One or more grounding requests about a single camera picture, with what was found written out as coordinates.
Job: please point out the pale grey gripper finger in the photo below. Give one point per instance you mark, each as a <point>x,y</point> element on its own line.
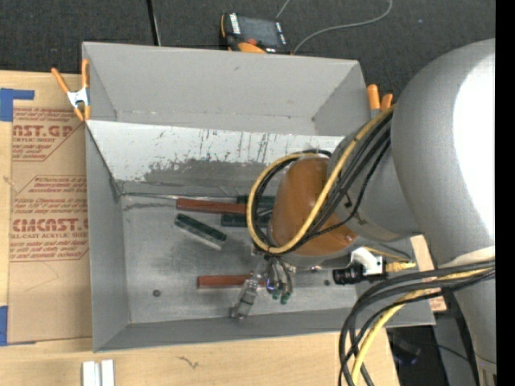
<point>241,298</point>
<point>248,304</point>

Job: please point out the red-brown flat block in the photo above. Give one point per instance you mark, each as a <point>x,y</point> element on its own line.
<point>223,281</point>
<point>209,206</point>

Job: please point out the dark green flat block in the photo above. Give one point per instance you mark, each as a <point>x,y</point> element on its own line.
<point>201,230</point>
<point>237,220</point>

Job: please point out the grey metal bin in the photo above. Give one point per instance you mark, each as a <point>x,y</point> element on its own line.
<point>177,264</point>

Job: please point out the brown cardboard board red print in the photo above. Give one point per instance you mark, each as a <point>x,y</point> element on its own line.
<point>48,264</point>

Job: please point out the black cylinder on white bracket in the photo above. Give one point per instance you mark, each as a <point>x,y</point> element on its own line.
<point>349,276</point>

